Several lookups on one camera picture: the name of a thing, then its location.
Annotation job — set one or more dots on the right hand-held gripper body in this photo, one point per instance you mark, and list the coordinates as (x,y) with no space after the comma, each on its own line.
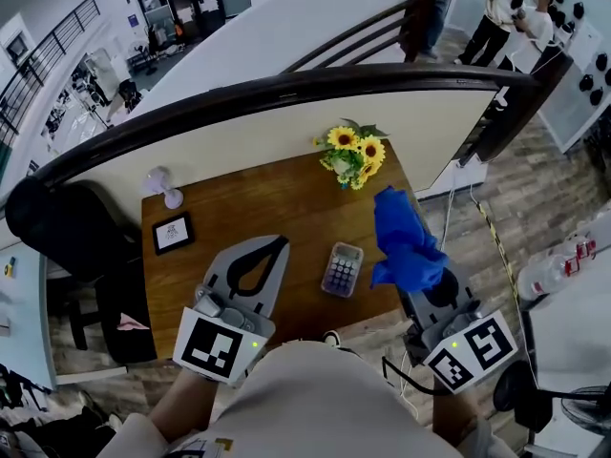
(477,346)

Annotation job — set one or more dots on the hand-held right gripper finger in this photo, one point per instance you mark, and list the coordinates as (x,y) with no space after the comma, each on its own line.
(445,293)

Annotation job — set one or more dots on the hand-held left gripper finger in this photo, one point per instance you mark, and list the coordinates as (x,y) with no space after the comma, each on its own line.
(270,271)
(248,259)

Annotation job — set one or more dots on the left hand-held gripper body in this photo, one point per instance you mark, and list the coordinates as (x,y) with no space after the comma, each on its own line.
(214,346)

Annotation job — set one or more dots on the blue cloth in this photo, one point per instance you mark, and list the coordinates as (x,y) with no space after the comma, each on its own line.
(403,241)

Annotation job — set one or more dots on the purple calculator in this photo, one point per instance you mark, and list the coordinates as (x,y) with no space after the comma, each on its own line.
(342,270)

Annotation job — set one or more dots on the person's right forearm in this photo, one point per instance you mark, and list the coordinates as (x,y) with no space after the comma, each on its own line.
(451,418)

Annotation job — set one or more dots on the person's left forearm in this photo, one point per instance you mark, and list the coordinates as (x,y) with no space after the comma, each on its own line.
(183,403)

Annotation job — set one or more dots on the pink cloth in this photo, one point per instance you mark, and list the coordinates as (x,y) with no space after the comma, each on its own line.
(130,322)

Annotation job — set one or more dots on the yellow black floor tape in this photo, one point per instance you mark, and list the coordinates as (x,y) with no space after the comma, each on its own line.
(499,251)

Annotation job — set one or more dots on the black round stool base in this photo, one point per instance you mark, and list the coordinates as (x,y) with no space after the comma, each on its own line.
(522,399)

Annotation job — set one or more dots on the person's shoe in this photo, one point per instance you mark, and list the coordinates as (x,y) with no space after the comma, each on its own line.
(331,338)

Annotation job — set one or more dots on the white side table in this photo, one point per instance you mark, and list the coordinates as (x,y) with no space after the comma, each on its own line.
(573,337)

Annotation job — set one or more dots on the clear plastic bottle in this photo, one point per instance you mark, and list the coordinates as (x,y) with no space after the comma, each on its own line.
(580,243)
(549,275)

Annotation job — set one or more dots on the person's beige shirt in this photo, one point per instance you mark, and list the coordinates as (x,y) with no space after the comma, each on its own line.
(310,399)

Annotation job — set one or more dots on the small lilac desk fan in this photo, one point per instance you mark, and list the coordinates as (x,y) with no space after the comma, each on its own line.
(164,186)

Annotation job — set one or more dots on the black floor fan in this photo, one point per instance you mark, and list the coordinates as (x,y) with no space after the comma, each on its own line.
(587,408)

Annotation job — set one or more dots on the yellow sunflower bouquet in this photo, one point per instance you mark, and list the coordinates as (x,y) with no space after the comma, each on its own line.
(355,153)

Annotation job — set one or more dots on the dark wooden handrail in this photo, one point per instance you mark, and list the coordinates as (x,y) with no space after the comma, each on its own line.
(286,89)

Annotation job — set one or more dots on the black office chair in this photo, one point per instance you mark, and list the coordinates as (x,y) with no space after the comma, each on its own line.
(71,236)

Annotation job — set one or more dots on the pale blue desk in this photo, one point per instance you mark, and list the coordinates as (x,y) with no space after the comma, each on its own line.
(19,313)

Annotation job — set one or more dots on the group of black headsets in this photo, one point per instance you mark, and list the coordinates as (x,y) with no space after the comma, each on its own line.
(596,65)

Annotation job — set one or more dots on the black picture frame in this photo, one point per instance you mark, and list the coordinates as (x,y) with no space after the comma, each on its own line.
(173,233)

